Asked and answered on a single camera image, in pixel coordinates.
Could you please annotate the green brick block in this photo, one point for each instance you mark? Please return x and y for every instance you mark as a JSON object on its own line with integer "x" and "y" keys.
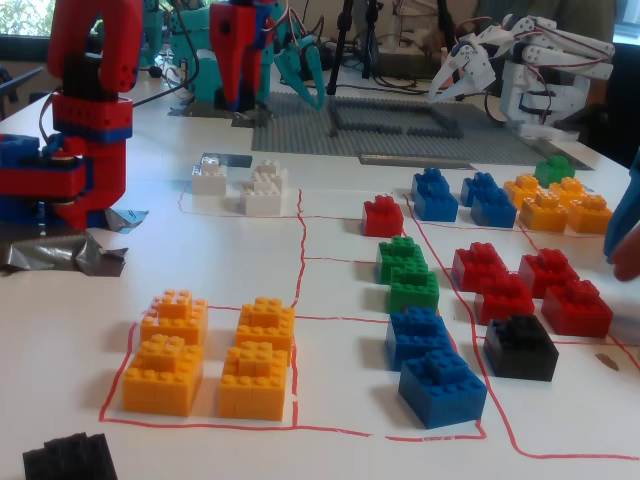
{"x": 414, "y": 295}
{"x": 399, "y": 255}
{"x": 554, "y": 171}

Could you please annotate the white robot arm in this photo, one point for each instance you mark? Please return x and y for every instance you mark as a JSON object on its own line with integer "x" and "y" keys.
{"x": 550, "y": 55}

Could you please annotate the window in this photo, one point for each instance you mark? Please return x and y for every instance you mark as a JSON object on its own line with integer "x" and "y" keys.
{"x": 20, "y": 15}

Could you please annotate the black headset microphone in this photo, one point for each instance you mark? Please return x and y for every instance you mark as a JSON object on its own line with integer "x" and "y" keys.
{"x": 156, "y": 71}

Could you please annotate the small brown scrap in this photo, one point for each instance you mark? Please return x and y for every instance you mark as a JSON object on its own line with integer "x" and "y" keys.
{"x": 607, "y": 361}

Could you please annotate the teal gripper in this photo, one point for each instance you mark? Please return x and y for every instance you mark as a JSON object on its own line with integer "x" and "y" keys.
{"x": 296, "y": 59}

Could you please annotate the person in olive jacket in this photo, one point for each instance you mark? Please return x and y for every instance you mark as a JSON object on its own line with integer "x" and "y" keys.
{"x": 575, "y": 12}

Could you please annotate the grey duct tape patch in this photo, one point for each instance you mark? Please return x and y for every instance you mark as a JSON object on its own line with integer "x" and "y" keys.
{"x": 250, "y": 120}

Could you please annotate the grey studded baseplate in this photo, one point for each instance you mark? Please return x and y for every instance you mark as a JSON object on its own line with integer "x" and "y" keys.
{"x": 300, "y": 135}

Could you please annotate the crumpled grey duct tape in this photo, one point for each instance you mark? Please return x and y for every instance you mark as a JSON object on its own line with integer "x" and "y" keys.
{"x": 50, "y": 255}

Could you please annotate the person's hand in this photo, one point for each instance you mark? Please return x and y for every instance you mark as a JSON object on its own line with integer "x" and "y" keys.
{"x": 629, "y": 260}

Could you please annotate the white brick block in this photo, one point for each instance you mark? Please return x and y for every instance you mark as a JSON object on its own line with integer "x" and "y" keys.
{"x": 260, "y": 200}
{"x": 271, "y": 171}
{"x": 210, "y": 179}

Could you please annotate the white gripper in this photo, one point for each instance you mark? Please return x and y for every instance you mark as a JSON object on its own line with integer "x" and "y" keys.
{"x": 464, "y": 62}

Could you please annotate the dark chair part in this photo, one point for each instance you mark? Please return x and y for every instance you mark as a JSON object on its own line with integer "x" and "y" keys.
{"x": 17, "y": 90}

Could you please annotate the yellow brick block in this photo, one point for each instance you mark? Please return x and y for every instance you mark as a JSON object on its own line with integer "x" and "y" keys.
{"x": 172, "y": 317}
{"x": 265, "y": 322}
{"x": 521, "y": 186}
{"x": 567, "y": 187}
{"x": 162, "y": 380}
{"x": 542, "y": 212}
{"x": 590, "y": 215}
{"x": 255, "y": 385}

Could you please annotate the black brick block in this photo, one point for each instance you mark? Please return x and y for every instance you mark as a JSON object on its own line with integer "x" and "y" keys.
{"x": 520, "y": 350}
{"x": 70, "y": 457}

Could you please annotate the black tripod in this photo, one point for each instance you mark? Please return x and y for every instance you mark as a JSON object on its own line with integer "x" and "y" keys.
{"x": 341, "y": 40}

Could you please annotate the red brick block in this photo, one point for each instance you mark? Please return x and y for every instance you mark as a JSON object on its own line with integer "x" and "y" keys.
{"x": 547, "y": 267}
{"x": 475, "y": 262}
{"x": 382, "y": 217}
{"x": 505, "y": 302}
{"x": 577, "y": 310}

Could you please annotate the blue sleeved forearm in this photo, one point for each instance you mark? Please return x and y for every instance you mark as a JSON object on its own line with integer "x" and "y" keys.
{"x": 627, "y": 210}

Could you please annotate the blue brick block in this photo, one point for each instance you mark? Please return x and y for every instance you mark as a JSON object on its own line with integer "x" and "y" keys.
{"x": 439, "y": 206}
{"x": 495, "y": 210}
{"x": 442, "y": 395}
{"x": 479, "y": 182}
{"x": 427, "y": 179}
{"x": 417, "y": 335}

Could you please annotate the dark grey brick frame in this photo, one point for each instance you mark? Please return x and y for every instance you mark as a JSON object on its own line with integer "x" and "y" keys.
{"x": 350, "y": 122}

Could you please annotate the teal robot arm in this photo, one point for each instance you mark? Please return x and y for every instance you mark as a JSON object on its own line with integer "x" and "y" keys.
{"x": 202, "y": 75}

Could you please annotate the black chair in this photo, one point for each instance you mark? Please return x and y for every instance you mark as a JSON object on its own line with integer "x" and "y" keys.
{"x": 627, "y": 100}

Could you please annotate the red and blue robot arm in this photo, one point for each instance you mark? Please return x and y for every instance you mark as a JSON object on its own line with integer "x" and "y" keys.
{"x": 90, "y": 170}

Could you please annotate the grey duct tape strip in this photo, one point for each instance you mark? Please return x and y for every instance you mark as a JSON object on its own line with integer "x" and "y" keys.
{"x": 415, "y": 161}

